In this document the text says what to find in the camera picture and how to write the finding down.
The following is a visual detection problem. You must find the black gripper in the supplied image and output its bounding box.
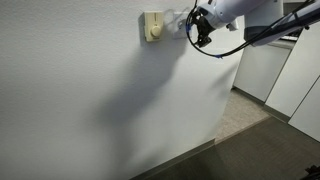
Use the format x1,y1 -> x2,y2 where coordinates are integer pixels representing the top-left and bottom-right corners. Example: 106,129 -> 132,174
191,10 -> 217,48

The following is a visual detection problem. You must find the white cabinet edge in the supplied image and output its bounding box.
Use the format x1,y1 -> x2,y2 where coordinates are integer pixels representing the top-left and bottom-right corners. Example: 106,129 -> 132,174
232,39 -> 302,104

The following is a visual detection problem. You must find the white tall cabinet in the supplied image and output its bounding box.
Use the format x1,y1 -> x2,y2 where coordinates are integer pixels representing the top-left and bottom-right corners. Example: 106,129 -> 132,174
264,29 -> 320,118

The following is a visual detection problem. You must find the white cabinet door panel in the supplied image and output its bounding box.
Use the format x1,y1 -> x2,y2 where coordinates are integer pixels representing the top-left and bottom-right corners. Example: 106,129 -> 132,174
287,76 -> 320,143

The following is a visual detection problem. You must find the black equipment piece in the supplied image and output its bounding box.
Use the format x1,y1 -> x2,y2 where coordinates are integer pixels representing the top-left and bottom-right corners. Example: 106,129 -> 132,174
303,164 -> 320,180

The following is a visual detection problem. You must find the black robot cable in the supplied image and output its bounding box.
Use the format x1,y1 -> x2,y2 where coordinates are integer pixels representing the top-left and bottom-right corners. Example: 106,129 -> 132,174
184,0 -> 318,60

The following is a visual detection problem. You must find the white light switch plate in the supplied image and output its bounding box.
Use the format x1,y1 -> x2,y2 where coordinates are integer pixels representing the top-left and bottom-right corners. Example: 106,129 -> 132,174
172,11 -> 192,40

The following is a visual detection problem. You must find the beige dial wall control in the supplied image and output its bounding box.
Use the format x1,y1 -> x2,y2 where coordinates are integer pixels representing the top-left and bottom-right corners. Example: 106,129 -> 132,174
143,10 -> 165,43

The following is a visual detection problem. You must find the grey wall baseboard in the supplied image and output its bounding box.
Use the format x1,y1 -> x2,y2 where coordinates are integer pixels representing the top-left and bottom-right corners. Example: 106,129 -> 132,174
129,138 -> 217,180

